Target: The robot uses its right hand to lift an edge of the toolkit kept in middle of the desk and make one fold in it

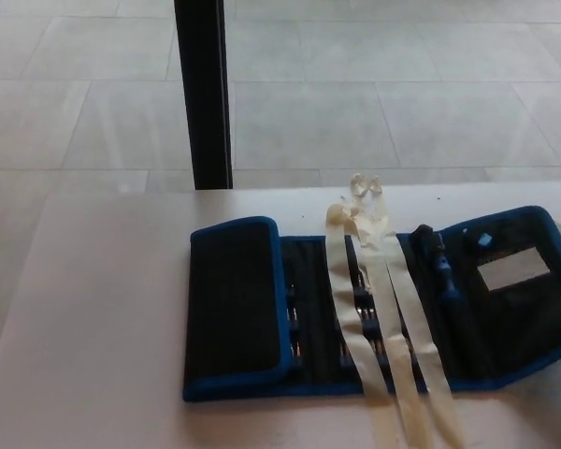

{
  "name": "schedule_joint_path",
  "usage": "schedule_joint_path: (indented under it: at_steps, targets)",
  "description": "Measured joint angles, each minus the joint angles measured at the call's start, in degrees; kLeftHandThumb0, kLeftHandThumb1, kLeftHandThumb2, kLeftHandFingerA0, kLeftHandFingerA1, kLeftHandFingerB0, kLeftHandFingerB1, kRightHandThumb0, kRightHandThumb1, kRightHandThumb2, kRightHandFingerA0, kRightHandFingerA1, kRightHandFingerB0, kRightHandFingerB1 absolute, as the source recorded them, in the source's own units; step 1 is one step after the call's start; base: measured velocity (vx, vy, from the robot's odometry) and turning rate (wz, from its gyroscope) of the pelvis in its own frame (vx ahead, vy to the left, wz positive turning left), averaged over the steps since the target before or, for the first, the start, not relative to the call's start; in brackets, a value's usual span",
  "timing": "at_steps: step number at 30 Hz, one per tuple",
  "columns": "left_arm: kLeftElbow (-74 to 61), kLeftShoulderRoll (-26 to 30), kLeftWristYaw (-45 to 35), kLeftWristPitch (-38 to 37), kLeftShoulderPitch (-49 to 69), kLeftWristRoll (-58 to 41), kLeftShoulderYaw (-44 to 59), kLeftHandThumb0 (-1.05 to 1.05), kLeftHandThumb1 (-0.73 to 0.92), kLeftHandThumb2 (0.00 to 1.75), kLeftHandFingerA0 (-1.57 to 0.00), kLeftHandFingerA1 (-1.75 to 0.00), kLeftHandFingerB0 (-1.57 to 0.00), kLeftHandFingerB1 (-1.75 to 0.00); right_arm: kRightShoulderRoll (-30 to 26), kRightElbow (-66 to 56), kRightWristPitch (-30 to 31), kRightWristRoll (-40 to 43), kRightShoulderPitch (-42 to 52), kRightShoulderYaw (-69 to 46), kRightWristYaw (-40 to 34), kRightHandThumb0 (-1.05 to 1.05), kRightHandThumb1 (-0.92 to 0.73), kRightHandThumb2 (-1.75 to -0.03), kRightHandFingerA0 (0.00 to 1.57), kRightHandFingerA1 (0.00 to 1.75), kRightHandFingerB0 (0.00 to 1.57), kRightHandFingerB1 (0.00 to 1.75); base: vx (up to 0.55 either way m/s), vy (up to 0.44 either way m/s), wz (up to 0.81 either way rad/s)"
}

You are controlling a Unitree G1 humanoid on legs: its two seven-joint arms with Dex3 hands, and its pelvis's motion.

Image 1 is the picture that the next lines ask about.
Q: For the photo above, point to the black toolkit case blue trim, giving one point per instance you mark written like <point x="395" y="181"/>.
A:
<point x="234" y="299"/>

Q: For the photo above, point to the beige masking tape strip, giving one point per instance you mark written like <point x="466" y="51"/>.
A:
<point x="341" y="280"/>
<point x="409" y="299"/>
<point x="378" y="290"/>

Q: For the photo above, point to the small blue plastic pick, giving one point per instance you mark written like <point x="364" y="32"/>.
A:
<point x="485" y="240"/>

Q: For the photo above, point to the white label card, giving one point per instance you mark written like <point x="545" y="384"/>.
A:
<point x="512" y="271"/>

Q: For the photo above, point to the black vertical post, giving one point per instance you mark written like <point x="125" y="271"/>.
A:
<point x="203" y="93"/>

